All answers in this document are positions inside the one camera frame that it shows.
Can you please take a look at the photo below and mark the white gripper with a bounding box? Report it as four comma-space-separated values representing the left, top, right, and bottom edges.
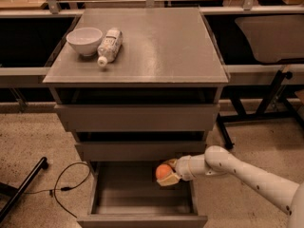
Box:
157, 156, 194, 186

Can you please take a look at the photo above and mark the orange fruit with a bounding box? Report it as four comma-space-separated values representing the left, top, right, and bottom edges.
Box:
155, 164, 172, 180

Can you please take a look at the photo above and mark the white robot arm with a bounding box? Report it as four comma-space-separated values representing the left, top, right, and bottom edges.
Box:
155, 145, 304, 228

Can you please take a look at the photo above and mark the grey middle drawer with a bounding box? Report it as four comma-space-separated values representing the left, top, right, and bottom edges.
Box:
75, 141, 205, 162

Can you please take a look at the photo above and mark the grey open bottom drawer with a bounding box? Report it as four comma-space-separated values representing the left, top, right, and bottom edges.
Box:
77, 161, 207, 228

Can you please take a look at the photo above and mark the grey top drawer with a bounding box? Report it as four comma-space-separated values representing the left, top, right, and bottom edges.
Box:
55, 104, 219, 132

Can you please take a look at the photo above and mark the grey drawer cabinet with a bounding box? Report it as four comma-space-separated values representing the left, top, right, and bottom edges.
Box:
42, 7, 230, 163

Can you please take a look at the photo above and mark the clear plastic water bottle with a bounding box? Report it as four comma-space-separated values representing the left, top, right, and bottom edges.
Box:
97, 28, 124, 68

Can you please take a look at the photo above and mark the white ceramic bowl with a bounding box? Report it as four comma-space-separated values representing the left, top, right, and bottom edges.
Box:
66, 28, 103, 56

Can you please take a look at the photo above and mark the grey chair seat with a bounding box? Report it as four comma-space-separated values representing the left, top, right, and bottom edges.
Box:
235, 14, 304, 64

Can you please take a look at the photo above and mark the black stand leg left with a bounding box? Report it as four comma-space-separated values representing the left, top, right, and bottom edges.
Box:
0, 157, 48, 223

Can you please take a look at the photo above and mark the black table frame right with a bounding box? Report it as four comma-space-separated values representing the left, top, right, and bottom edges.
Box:
217, 65, 304, 150

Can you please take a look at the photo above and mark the metal railing frame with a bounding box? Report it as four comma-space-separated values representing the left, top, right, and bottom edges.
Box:
0, 0, 304, 114

